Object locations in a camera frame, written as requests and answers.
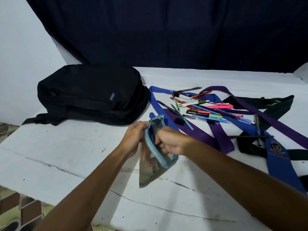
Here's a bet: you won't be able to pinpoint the dark green necktie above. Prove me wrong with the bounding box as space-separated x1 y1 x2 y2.
222 95 308 161

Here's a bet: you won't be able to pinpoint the pile of assorted pens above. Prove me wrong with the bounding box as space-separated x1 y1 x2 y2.
156 87 256 131

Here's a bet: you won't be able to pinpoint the slim black pen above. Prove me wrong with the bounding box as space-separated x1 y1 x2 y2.
227 135 275 139

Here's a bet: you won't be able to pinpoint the person's left hand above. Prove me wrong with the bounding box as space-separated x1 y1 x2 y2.
120 121 149 159

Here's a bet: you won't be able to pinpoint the person's left forearm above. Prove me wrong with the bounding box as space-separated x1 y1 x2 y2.
34 146 135 231

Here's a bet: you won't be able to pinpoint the blue necktie with crest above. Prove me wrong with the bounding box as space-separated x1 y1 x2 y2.
148 86 307 194

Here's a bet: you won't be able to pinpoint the purple necktie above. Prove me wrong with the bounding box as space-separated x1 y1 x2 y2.
164 86 308 154

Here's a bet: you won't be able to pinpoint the clear pencil pouch blue zipper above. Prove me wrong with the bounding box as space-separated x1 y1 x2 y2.
139 115 179 188

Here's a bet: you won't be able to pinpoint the person's right forearm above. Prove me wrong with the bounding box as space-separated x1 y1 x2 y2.
182 138 308 231

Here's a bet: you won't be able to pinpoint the black object at table edge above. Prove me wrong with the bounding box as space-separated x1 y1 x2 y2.
299 175 308 192

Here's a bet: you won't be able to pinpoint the black backpack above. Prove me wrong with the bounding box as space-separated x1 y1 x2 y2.
22 64 152 126

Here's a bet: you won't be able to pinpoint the silver metal pen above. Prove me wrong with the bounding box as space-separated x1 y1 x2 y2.
254 114 262 147

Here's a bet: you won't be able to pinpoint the dark navy backdrop cloth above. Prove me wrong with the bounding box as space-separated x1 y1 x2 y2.
24 0 308 74

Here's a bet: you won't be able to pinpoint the person's right hand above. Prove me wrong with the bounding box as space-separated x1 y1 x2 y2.
155 127 193 156

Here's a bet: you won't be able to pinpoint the orange items inside pouch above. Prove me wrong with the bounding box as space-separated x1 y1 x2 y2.
143 151 159 169

